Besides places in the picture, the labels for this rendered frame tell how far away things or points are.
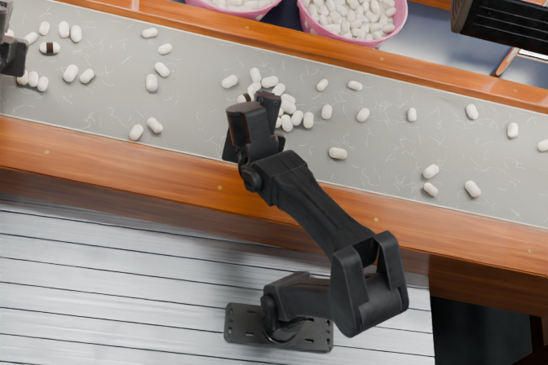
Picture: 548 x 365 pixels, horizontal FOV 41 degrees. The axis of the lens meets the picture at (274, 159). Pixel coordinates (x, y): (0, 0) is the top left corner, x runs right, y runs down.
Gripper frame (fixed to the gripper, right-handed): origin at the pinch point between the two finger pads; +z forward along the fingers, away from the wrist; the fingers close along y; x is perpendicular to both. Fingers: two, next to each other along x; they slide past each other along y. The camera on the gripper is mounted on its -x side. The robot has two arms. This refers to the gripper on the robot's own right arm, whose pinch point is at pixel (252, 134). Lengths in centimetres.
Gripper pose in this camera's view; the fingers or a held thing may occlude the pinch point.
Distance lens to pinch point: 136.8
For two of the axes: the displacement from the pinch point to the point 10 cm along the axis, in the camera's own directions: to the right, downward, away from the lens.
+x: -2.4, 9.3, 2.8
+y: -9.7, -2.1, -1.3
